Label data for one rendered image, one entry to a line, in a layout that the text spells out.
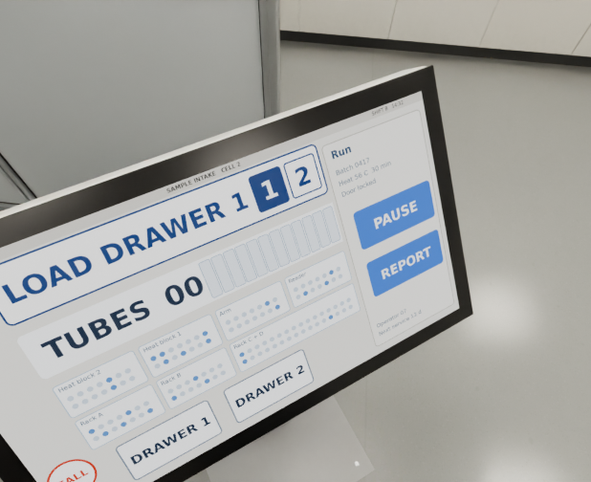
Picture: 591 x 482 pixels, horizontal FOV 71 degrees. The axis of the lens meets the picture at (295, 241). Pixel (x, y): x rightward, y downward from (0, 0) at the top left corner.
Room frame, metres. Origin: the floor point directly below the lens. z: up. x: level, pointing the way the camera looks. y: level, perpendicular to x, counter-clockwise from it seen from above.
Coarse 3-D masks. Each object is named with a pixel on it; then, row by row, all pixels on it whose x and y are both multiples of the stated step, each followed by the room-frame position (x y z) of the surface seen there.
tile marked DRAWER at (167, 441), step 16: (176, 416) 0.06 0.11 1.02; (192, 416) 0.06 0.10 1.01; (208, 416) 0.07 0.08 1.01; (144, 432) 0.05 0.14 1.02; (160, 432) 0.05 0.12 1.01; (176, 432) 0.05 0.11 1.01; (192, 432) 0.05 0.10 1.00; (208, 432) 0.05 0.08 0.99; (128, 448) 0.03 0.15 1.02; (144, 448) 0.03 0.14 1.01; (160, 448) 0.04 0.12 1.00; (176, 448) 0.04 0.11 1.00; (192, 448) 0.04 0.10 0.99; (128, 464) 0.02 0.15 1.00; (144, 464) 0.02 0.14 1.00; (160, 464) 0.02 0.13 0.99
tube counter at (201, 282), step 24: (312, 216) 0.24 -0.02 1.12; (336, 216) 0.24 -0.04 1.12; (264, 240) 0.21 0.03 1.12; (288, 240) 0.21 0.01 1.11; (312, 240) 0.22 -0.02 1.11; (336, 240) 0.23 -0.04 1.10; (192, 264) 0.18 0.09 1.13; (216, 264) 0.18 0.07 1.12; (240, 264) 0.19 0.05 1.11; (264, 264) 0.19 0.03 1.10; (288, 264) 0.20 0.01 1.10; (168, 288) 0.16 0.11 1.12; (192, 288) 0.16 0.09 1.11; (216, 288) 0.16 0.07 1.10; (240, 288) 0.17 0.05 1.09
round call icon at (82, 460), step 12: (72, 456) 0.02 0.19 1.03; (84, 456) 0.02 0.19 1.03; (60, 468) 0.01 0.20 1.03; (72, 468) 0.01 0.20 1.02; (84, 468) 0.02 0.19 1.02; (96, 468) 0.02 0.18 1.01; (48, 480) 0.00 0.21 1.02; (60, 480) 0.00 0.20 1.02; (72, 480) 0.00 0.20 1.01; (84, 480) 0.01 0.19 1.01; (96, 480) 0.01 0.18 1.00
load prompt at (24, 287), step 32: (288, 160) 0.27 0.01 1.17; (192, 192) 0.22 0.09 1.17; (224, 192) 0.23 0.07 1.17; (256, 192) 0.24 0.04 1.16; (288, 192) 0.25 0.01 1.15; (320, 192) 0.26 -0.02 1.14; (128, 224) 0.19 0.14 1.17; (160, 224) 0.20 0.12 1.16; (192, 224) 0.20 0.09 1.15; (224, 224) 0.21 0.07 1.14; (32, 256) 0.15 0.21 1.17; (64, 256) 0.16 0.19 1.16; (96, 256) 0.16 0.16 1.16; (128, 256) 0.17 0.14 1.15; (160, 256) 0.17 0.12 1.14; (0, 288) 0.13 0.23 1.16; (32, 288) 0.13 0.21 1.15; (64, 288) 0.14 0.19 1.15; (96, 288) 0.14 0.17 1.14
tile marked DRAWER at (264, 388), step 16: (304, 352) 0.13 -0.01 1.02; (272, 368) 0.11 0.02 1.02; (288, 368) 0.12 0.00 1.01; (304, 368) 0.12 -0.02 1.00; (240, 384) 0.10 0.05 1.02; (256, 384) 0.10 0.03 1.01; (272, 384) 0.10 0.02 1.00; (288, 384) 0.10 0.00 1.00; (304, 384) 0.11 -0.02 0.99; (240, 400) 0.08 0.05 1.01; (256, 400) 0.09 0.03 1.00; (272, 400) 0.09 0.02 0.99; (240, 416) 0.07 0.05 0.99
